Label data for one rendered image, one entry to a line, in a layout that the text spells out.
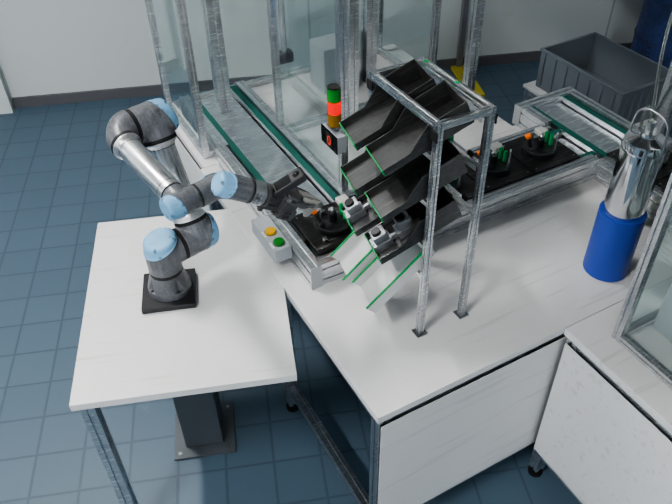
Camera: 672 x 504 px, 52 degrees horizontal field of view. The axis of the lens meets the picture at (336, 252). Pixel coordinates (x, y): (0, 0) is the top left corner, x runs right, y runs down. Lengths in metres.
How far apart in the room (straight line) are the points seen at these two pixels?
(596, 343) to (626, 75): 2.29
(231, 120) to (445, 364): 1.65
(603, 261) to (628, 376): 0.44
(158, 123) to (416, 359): 1.12
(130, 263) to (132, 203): 1.80
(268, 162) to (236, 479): 1.34
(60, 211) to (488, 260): 2.82
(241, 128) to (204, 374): 1.38
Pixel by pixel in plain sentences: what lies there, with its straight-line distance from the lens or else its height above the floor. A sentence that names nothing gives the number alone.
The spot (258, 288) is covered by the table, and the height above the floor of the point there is 0.86.
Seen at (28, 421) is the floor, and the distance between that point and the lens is 3.48.
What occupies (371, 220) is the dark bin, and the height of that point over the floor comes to 1.22.
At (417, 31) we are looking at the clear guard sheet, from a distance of 3.68.
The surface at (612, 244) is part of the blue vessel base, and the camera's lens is 2.55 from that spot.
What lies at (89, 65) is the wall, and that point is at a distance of 5.59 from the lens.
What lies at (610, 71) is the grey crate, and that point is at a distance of 4.49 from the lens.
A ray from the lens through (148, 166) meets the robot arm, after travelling 2.15.
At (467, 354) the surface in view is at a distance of 2.31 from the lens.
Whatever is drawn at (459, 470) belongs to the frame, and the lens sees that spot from 2.75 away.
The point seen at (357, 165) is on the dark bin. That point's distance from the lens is 2.18.
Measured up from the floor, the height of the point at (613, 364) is 0.86.
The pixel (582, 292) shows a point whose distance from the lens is 2.60.
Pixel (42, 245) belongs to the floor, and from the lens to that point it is 4.36.
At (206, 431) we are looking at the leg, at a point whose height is 0.11.
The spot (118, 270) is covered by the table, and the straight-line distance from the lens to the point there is 2.70.
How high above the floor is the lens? 2.60
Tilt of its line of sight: 41 degrees down
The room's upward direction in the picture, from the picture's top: 1 degrees counter-clockwise
